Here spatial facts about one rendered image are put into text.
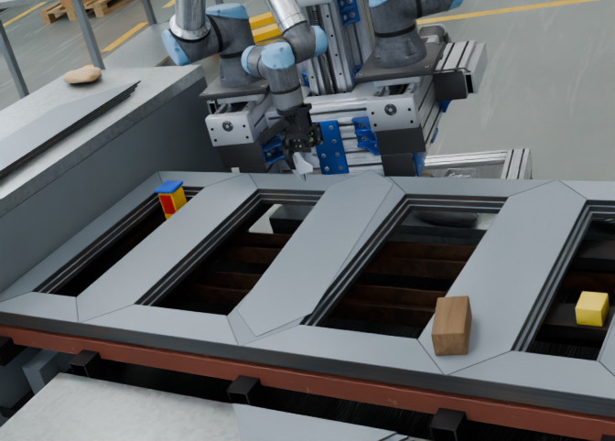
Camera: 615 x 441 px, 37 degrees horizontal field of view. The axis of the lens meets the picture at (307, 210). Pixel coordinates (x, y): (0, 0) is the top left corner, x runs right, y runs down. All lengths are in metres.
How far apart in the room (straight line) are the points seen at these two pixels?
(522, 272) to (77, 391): 1.00
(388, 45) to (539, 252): 0.89
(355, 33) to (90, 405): 1.40
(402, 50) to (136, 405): 1.23
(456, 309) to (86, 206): 1.28
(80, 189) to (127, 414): 0.86
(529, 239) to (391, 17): 0.85
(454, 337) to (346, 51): 1.32
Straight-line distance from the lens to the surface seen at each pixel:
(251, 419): 1.77
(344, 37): 2.78
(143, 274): 2.25
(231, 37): 2.74
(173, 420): 1.91
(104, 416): 2.00
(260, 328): 1.90
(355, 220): 2.21
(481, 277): 1.90
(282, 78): 2.22
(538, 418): 1.65
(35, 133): 2.79
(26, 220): 2.51
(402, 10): 2.58
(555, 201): 2.14
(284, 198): 2.46
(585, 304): 1.86
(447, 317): 1.71
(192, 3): 2.57
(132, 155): 2.79
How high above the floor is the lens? 1.86
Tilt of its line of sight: 26 degrees down
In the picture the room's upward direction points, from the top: 14 degrees counter-clockwise
